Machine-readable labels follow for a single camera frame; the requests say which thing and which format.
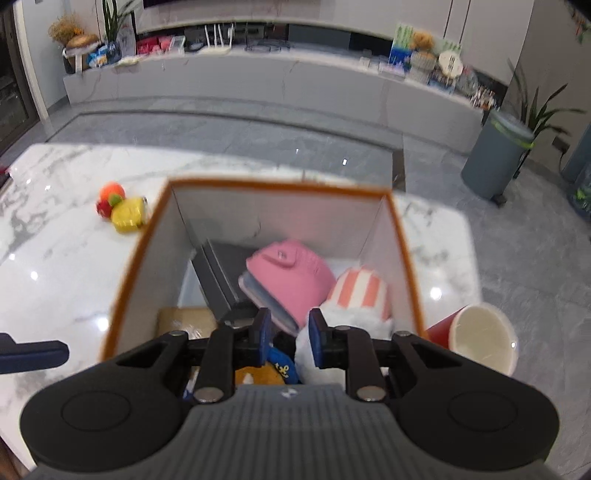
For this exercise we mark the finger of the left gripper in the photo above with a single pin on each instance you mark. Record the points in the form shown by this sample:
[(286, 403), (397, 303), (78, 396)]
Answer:
[(32, 356)]

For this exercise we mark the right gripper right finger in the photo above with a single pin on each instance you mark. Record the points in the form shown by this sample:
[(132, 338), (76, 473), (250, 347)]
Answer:
[(350, 349)]

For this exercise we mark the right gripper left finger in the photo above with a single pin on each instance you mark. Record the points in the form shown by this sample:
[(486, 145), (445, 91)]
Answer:
[(225, 352)]

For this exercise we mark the gold jewelry box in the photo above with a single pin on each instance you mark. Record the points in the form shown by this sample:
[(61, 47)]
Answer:
[(197, 322)]

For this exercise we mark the striped popcorn plush toy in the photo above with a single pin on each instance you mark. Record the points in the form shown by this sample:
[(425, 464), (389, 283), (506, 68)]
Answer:
[(359, 298)]

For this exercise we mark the black flat box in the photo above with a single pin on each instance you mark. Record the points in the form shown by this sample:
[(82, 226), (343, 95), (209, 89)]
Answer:
[(218, 266)]

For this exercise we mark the orange white storage box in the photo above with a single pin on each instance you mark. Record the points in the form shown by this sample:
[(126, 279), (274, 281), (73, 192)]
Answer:
[(337, 221)]

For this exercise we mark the red paper cup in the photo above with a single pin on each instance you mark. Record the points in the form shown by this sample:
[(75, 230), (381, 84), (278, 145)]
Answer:
[(481, 333)]

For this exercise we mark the yellow tape measure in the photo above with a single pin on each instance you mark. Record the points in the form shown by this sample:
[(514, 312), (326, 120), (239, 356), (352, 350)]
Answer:
[(129, 215)]

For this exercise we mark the orange red crochet fruit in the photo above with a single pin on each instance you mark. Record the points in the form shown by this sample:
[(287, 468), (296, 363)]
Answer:
[(110, 195)]

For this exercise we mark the grey trash bin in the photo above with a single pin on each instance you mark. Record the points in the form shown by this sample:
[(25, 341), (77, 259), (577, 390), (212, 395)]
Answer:
[(495, 158)]

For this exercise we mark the white tv cabinet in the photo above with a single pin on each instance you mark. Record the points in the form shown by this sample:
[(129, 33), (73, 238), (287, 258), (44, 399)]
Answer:
[(305, 80)]

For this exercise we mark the white wifi router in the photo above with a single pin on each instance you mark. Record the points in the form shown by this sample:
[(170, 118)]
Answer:
[(218, 39)]

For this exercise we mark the potted green plant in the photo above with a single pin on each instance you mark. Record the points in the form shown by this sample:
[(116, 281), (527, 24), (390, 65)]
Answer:
[(535, 113)]

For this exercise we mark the teddy bear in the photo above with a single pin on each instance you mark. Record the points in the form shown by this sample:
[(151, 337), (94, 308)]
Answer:
[(422, 41)]

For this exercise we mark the dried flower vase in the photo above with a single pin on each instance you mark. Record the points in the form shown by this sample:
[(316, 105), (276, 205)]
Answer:
[(67, 31)]

